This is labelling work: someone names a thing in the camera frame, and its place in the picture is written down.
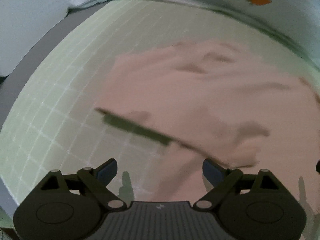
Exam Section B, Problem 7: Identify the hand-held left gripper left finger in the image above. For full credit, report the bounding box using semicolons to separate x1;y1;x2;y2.
35;158;127;209

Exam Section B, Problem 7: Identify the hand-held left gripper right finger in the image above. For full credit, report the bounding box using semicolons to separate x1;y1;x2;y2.
193;158;288;209

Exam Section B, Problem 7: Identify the beige long-sleeved shirt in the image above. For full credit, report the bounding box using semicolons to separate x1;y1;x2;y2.
96;39;320;203

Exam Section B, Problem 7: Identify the green grid mat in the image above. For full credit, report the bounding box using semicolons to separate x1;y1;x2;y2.
0;0;320;240

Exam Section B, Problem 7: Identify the white rounded board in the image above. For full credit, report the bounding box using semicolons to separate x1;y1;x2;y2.
0;0;68;77

